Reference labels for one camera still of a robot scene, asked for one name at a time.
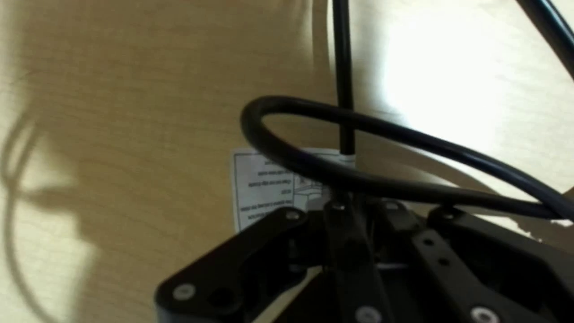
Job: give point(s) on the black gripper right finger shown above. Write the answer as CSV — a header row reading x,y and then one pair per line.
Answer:
x,y
477,270

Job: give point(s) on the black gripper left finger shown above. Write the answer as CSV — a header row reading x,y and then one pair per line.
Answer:
x,y
341,270

